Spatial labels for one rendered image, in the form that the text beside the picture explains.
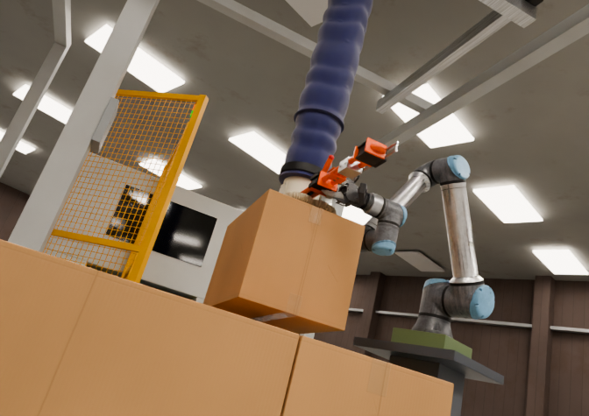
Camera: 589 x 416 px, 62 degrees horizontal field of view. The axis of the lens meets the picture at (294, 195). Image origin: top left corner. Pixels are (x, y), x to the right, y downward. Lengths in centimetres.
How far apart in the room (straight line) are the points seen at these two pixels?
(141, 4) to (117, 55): 42
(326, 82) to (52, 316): 168
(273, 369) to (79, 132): 233
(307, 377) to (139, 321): 35
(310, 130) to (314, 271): 71
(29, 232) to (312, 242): 169
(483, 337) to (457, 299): 960
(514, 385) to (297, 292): 1000
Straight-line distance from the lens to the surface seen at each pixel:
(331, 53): 240
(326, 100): 226
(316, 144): 215
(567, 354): 1135
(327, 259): 178
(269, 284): 168
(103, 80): 326
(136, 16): 351
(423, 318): 244
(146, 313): 96
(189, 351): 98
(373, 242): 198
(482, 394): 1174
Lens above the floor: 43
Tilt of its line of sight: 22 degrees up
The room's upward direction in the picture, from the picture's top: 15 degrees clockwise
